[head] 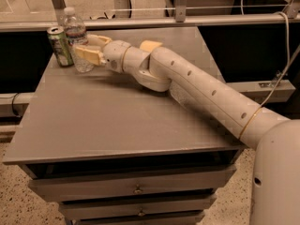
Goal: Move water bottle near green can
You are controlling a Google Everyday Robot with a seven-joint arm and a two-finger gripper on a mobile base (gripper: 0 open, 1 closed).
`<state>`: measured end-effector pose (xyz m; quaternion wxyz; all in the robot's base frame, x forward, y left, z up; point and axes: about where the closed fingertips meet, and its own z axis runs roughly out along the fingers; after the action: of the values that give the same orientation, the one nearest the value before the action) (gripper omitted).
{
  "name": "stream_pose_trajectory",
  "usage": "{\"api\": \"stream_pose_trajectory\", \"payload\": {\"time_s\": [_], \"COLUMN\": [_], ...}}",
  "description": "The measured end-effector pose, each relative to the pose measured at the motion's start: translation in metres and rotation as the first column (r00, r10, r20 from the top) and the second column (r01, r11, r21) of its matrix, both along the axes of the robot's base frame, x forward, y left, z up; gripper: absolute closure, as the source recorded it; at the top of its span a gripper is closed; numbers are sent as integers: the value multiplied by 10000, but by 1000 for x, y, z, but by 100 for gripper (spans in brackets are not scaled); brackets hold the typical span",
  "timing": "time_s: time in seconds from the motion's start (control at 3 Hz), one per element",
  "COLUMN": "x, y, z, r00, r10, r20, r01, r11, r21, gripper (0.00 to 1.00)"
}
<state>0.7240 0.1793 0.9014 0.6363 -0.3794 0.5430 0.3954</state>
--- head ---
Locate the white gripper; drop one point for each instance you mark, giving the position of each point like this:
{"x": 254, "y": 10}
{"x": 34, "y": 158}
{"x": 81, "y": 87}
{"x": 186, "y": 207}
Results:
{"x": 112, "y": 57}

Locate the clear plastic water bottle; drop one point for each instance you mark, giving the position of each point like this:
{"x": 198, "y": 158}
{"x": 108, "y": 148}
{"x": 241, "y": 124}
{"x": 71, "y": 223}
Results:
{"x": 75, "y": 31}

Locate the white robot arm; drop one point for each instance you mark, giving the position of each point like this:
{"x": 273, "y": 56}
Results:
{"x": 275, "y": 196}

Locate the green soda can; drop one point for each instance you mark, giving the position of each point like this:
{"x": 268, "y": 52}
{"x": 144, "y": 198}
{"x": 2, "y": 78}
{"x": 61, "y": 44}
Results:
{"x": 58, "y": 40}

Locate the yellow sponge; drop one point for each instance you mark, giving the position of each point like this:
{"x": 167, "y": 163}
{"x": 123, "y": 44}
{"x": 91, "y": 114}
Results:
{"x": 149, "y": 45}

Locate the grey drawer cabinet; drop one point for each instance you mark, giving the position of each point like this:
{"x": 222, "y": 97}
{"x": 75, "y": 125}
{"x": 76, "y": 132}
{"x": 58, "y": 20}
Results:
{"x": 103, "y": 122}

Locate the top grey drawer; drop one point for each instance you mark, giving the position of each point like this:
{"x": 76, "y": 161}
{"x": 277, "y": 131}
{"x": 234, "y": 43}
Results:
{"x": 131, "y": 183}

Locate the grey drawer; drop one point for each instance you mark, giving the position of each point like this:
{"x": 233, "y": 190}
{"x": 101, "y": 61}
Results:
{"x": 131, "y": 183}
{"x": 138, "y": 207}
{"x": 180, "y": 218}

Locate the middle grey drawer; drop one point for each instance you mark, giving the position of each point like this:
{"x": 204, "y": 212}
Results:
{"x": 138, "y": 207}

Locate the bottom grey drawer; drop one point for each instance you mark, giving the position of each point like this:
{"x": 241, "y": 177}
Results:
{"x": 180, "y": 218}

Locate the metal guard rail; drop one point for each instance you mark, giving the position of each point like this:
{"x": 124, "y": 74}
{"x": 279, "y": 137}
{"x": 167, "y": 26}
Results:
{"x": 16, "y": 15}

